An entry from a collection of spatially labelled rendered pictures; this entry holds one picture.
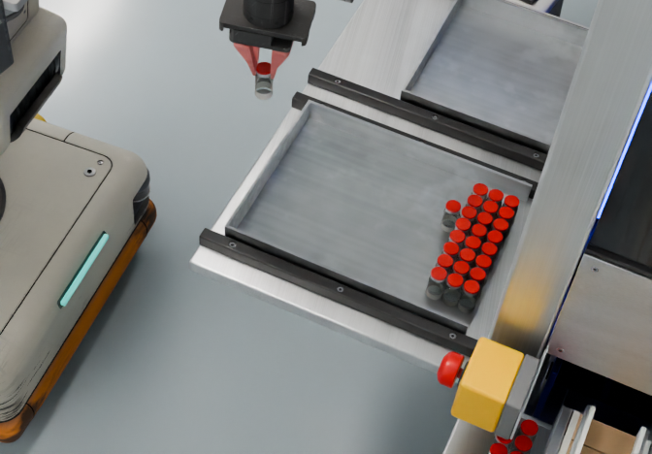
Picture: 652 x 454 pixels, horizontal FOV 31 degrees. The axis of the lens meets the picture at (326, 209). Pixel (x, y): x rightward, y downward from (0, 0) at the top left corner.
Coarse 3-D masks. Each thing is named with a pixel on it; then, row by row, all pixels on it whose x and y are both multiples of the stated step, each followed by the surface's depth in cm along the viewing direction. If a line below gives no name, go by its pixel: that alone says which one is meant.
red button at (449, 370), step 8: (448, 352) 134; (456, 352) 135; (448, 360) 133; (456, 360) 133; (440, 368) 133; (448, 368) 133; (456, 368) 133; (440, 376) 133; (448, 376) 133; (456, 376) 134; (448, 384) 133
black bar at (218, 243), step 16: (208, 240) 155; (224, 240) 156; (240, 256) 155; (256, 256) 154; (272, 256) 154; (272, 272) 154; (288, 272) 153; (304, 272) 153; (320, 288) 152; (336, 288) 152; (352, 288) 152; (352, 304) 152; (368, 304) 151; (384, 304) 151; (384, 320) 151; (400, 320) 150; (416, 320) 150; (432, 336) 149; (448, 336) 149; (464, 336) 149; (464, 352) 149
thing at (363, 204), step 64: (320, 128) 172; (384, 128) 168; (256, 192) 162; (320, 192) 164; (384, 192) 165; (448, 192) 166; (512, 192) 166; (320, 256) 157; (384, 256) 158; (448, 320) 149
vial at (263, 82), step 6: (258, 78) 143; (264, 78) 143; (270, 78) 143; (258, 84) 143; (264, 84) 143; (270, 84) 144; (258, 90) 144; (264, 90) 144; (270, 90) 144; (258, 96) 145; (264, 96) 145; (270, 96) 145
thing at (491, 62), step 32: (480, 0) 188; (448, 32) 186; (480, 32) 187; (512, 32) 187; (544, 32) 187; (576, 32) 185; (416, 64) 176; (448, 64) 182; (480, 64) 182; (512, 64) 183; (544, 64) 183; (576, 64) 184; (416, 96) 173; (448, 96) 177; (480, 96) 178; (512, 96) 178; (544, 96) 179; (480, 128) 172; (512, 128) 174; (544, 128) 175
